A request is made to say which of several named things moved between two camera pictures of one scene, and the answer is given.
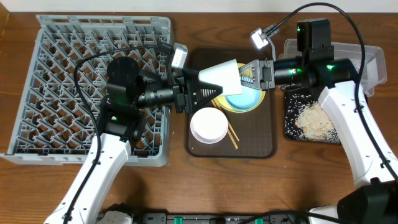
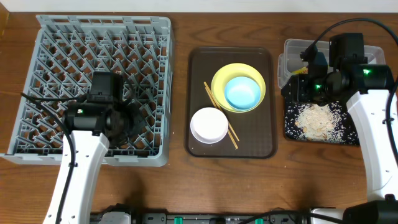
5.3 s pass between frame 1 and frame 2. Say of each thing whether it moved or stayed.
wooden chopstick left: stayed
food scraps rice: stayed
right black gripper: moved
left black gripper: moved
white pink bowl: stayed
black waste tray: stayed
